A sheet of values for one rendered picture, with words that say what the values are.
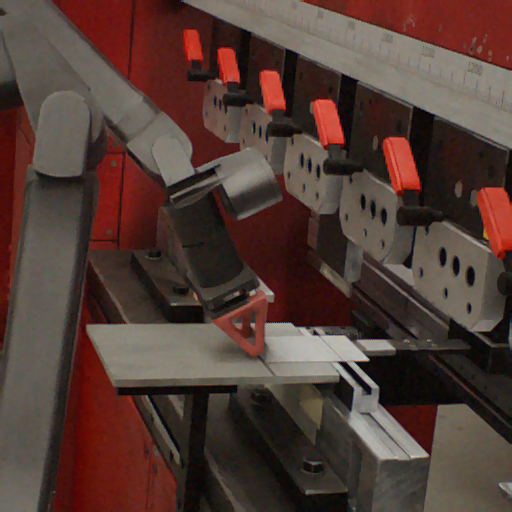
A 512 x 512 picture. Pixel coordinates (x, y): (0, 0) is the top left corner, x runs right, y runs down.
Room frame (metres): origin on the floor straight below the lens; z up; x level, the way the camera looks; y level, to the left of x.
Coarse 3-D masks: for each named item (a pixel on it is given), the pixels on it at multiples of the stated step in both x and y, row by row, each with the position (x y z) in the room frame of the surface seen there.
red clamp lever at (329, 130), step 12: (324, 108) 1.38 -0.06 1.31; (324, 120) 1.37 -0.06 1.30; (336, 120) 1.37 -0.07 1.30; (324, 132) 1.36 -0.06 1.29; (336, 132) 1.36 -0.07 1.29; (324, 144) 1.35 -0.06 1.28; (336, 144) 1.35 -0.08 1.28; (336, 156) 1.34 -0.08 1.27; (324, 168) 1.33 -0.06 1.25; (336, 168) 1.33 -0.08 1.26; (348, 168) 1.33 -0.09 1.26; (360, 168) 1.34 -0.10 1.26
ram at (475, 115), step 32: (192, 0) 2.09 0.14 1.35; (224, 0) 1.91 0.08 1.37; (320, 0) 1.53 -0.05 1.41; (352, 0) 1.43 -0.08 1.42; (384, 0) 1.35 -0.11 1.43; (416, 0) 1.27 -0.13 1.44; (448, 0) 1.20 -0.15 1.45; (480, 0) 1.14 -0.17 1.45; (256, 32) 1.75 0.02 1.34; (288, 32) 1.63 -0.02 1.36; (416, 32) 1.26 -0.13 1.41; (448, 32) 1.20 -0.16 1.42; (480, 32) 1.14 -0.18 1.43; (352, 64) 1.41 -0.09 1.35; (384, 64) 1.33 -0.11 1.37; (416, 96) 1.24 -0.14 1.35; (448, 96) 1.18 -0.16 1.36; (480, 128) 1.11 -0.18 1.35
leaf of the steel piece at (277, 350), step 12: (252, 336) 1.47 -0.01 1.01; (264, 348) 1.43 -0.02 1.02; (276, 348) 1.47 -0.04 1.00; (288, 348) 1.47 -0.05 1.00; (300, 348) 1.48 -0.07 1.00; (312, 348) 1.48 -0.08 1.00; (324, 348) 1.49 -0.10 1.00; (264, 360) 1.42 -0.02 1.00; (276, 360) 1.43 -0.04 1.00; (288, 360) 1.43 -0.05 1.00; (300, 360) 1.44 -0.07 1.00; (312, 360) 1.44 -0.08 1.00; (324, 360) 1.44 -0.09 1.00; (336, 360) 1.45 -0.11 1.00
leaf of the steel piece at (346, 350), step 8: (328, 336) 1.53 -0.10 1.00; (336, 336) 1.54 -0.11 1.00; (328, 344) 1.50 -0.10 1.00; (336, 344) 1.51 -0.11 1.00; (344, 344) 1.51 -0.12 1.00; (352, 344) 1.51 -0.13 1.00; (336, 352) 1.48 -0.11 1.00; (344, 352) 1.48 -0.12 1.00; (352, 352) 1.48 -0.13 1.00; (360, 352) 1.48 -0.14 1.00; (344, 360) 1.45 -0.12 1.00; (352, 360) 1.45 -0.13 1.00; (360, 360) 1.46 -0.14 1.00; (368, 360) 1.46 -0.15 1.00
